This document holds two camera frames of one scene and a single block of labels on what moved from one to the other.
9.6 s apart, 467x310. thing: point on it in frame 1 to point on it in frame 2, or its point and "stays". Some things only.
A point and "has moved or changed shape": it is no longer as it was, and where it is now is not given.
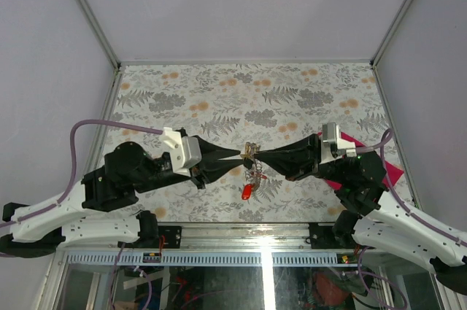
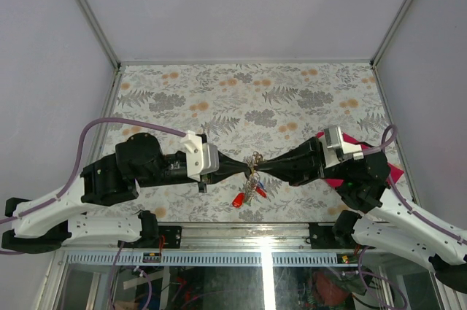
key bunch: x=253 y=173 has moved or changed shape
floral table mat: x=244 y=107 stays
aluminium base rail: x=225 y=245 stays
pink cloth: x=392 y=171 stays
